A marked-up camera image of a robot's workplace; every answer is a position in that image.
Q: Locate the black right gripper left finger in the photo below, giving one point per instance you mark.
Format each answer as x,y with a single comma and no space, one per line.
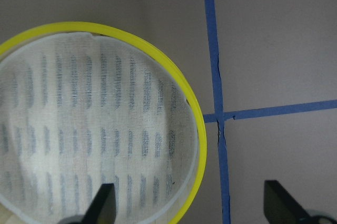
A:
103,207

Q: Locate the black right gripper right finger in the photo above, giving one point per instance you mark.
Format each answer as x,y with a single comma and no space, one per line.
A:
281,207

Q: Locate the yellow steamer basket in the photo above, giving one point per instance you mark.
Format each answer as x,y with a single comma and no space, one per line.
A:
85,104

